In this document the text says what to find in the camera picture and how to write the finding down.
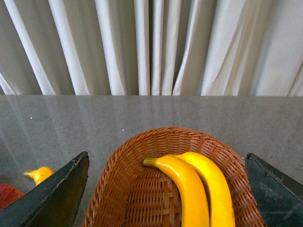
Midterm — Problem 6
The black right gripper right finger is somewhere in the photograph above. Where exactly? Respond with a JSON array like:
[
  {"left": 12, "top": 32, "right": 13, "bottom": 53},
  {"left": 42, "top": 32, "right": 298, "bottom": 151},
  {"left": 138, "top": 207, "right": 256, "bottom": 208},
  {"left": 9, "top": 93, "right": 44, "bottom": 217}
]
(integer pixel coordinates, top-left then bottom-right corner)
[{"left": 245, "top": 153, "right": 303, "bottom": 227}]

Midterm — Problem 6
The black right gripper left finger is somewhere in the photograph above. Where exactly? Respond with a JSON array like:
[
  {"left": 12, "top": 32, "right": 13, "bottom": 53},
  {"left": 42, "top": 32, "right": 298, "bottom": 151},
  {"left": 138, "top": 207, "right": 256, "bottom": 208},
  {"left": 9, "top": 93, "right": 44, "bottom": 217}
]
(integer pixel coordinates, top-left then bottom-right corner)
[{"left": 0, "top": 151, "right": 89, "bottom": 227}]

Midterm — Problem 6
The red apple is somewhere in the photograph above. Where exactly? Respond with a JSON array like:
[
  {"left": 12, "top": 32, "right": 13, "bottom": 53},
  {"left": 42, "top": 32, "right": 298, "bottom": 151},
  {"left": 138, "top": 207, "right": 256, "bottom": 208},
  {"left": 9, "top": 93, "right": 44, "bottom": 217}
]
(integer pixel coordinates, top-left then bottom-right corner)
[{"left": 0, "top": 183, "right": 24, "bottom": 209}]

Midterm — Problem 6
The yellow banana with brown tip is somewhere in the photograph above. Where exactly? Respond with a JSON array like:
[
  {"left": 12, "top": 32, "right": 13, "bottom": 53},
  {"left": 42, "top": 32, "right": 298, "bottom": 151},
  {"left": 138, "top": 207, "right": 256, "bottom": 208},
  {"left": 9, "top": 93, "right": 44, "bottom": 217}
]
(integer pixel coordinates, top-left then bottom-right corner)
[{"left": 23, "top": 166, "right": 55, "bottom": 185}]

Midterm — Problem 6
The yellow banana in basket rear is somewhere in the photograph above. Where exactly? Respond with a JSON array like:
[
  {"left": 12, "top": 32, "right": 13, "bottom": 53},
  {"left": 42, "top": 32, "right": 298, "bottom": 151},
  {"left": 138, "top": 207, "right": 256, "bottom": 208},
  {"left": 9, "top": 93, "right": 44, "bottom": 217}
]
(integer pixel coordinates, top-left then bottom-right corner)
[{"left": 177, "top": 152, "right": 236, "bottom": 227}]

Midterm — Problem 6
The yellow banana in basket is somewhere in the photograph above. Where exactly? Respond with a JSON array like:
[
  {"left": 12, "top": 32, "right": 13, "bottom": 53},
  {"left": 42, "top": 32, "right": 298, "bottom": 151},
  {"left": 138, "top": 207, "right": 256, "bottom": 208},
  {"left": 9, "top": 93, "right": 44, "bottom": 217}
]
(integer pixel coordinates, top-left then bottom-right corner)
[
  {"left": 143, "top": 155, "right": 210, "bottom": 227},
  {"left": 177, "top": 152, "right": 236, "bottom": 227}
]

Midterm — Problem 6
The right brown wicker basket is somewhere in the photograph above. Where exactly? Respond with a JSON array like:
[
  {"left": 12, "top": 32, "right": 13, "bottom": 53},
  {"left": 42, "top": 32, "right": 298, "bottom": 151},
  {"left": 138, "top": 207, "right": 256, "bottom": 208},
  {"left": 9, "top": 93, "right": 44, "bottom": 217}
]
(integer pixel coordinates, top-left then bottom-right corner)
[{"left": 83, "top": 127, "right": 265, "bottom": 227}]

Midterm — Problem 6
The yellow banana in basket front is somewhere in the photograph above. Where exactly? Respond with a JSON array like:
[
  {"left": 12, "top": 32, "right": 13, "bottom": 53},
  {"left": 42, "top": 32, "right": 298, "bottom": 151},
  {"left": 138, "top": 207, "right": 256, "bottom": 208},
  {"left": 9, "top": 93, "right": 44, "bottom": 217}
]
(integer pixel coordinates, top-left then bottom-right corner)
[{"left": 143, "top": 155, "right": 210, "bottom": 227}]

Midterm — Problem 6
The white pleated curtain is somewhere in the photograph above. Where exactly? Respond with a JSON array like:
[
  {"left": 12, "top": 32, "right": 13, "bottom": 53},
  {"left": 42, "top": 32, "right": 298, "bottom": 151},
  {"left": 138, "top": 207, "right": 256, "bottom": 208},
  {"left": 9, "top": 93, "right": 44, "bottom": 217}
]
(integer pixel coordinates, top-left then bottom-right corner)
[{"left": 0, "top": 0, "right": 303, "bottom": 96}]

